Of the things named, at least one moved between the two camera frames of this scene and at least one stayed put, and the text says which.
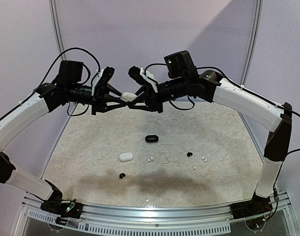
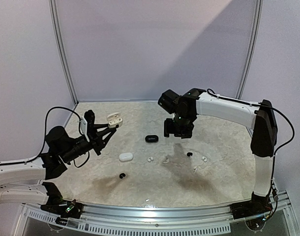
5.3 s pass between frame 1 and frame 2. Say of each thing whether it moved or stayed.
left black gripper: moved
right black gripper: moved
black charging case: stayed
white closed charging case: stayed
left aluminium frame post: stayed
